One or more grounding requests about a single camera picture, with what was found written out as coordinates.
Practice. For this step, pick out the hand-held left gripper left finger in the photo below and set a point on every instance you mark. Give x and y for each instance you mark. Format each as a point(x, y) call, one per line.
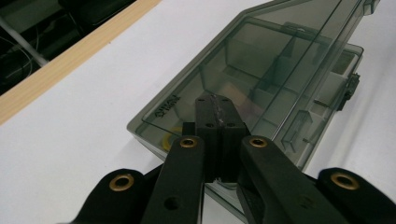
point(207, 115)

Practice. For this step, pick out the smoky clear compartment box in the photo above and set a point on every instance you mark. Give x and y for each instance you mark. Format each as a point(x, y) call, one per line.
point(249, 62)

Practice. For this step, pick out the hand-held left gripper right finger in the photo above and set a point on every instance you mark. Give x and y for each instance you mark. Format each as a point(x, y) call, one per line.
point(232, 124)

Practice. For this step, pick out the light wooden table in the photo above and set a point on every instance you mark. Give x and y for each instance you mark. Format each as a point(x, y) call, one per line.
point(62, 65)

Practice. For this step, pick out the white table leg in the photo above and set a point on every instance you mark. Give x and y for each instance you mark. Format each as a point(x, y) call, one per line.
point(25, 43)

